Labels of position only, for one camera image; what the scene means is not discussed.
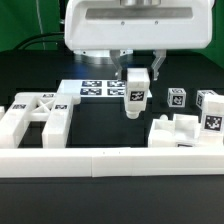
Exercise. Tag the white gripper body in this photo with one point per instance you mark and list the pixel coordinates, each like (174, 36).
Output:
(107, 25)

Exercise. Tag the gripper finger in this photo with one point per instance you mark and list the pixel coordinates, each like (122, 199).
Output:
(159, 57)
(120, 73)

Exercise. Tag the white chair seat panel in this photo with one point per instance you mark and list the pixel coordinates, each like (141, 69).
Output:
(181, 131)

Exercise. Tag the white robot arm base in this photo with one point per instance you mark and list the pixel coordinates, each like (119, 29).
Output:
(102, 56)

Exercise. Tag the white base tag plate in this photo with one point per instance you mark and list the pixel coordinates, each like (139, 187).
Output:
(92, 88)

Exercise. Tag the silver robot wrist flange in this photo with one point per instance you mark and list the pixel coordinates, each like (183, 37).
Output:
(143, 3)

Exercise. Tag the white tagged cube part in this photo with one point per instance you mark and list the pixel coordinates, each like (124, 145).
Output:
(176, 97)

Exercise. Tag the small tagged cube right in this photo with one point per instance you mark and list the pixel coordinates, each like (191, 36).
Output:
(201, 95)

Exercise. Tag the white chair back frame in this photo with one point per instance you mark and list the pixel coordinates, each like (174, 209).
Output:
(54, 109)

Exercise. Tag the white fence wall rail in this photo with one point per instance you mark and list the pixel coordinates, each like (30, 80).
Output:
(105, 162)

